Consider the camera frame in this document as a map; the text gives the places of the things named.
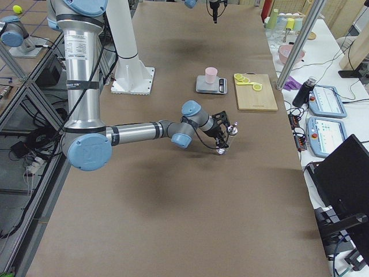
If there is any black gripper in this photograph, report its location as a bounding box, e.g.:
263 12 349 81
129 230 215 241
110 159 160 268
209 0 220 24
209 111 231 150

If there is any glass sauce bottle metal spout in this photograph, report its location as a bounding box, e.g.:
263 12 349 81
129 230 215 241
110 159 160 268
217 122 238 155

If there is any digital kitchen scale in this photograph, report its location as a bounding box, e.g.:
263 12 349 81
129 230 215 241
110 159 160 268
195 75 228 95

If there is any pink plastic cup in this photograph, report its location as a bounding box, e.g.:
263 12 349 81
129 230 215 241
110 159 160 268
205 67 218 84

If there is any bamboo cutting board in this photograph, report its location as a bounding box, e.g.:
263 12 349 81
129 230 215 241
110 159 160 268
234 73 278 111

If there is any yellow plastic knife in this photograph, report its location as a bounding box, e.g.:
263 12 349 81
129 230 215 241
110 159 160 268
236 82 262 87

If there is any front lemon slice pair top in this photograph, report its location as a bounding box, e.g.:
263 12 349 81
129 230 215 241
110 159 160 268
252 83 262 91

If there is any pink bowl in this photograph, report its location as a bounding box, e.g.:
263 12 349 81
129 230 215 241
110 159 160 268
278 44 306 64

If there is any purple cloth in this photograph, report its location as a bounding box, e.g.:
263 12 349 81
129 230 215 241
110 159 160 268
283 76 302 91

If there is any black water bottle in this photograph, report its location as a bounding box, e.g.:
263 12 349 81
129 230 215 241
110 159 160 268
292 76 317 107

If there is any lower teach pendant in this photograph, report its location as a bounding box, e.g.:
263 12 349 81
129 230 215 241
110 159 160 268
307 117 348 158

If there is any teach pendant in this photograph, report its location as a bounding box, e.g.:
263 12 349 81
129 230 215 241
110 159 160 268
307 117 348 158
309 85 347 118

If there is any upper teach pendant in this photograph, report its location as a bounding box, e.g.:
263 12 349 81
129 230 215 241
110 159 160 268
309 85 347 118

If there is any black laptop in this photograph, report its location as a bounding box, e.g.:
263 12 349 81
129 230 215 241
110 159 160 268
307 134 368 263

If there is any black monitor stand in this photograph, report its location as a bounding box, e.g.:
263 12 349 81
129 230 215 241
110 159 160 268
338 59 368 78

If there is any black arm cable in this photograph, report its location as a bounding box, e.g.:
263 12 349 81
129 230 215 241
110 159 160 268
190 121 220 150

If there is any aluminium frame post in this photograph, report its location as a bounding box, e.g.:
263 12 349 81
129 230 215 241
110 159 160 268
276 0 327 90

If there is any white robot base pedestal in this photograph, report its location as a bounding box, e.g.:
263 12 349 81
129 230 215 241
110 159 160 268
106 0 155 95

